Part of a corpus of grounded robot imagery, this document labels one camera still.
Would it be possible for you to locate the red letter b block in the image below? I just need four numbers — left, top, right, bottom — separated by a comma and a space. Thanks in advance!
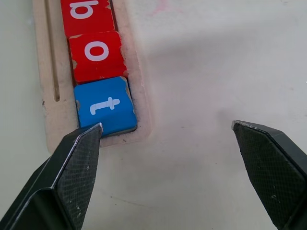
60, 0, 115, 37

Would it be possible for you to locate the blue letter t block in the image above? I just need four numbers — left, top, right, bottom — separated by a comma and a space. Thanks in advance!
73, 76, 138, 137

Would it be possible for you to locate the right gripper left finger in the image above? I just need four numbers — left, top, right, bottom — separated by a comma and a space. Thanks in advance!
0, 122, 103, 230

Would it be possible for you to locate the red letter o block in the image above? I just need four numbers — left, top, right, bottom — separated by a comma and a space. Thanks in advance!
69, 31, 128, 85

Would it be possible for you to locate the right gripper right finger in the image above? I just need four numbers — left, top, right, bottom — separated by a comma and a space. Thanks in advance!
230, 120, 307, 230

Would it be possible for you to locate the wooden letter tray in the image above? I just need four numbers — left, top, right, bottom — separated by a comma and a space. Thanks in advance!
32, 0, 153, 154

